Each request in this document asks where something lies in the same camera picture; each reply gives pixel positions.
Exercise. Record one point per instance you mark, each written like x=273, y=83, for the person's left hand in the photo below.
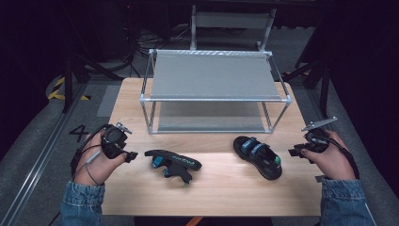
x=99, y=162

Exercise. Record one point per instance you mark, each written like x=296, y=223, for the yellow black floor tape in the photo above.
x=59, y=90

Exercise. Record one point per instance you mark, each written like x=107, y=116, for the grey metal chair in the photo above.
x=232, y=20

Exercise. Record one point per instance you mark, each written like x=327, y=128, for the grey two-tier shoe rack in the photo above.
x=214, y=91

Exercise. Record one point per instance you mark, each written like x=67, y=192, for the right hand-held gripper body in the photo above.
x=315, y=138

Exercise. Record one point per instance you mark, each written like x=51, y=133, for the black metal stand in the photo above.
x=72, y=74
x=316, y=74

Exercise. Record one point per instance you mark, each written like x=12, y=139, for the person's right hand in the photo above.
x=333, y=158

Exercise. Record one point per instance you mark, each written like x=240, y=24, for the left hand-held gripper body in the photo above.
x=113, y=140

